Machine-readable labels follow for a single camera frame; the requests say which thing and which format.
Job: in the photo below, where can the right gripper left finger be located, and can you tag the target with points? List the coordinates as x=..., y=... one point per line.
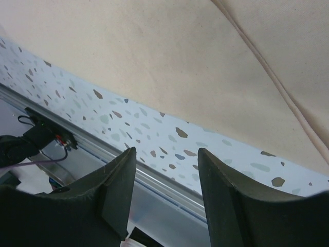
x=92, y=211

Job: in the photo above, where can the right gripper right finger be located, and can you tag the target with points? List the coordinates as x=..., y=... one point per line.
x=243, y=212

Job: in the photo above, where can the beige cloth mat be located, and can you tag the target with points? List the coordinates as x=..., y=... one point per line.
x=256, y=71

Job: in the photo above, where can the aluminium rail frame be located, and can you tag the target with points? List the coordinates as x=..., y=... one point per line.
x=157, y=200

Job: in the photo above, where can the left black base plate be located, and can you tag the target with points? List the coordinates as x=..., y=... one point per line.
x=44, y=130

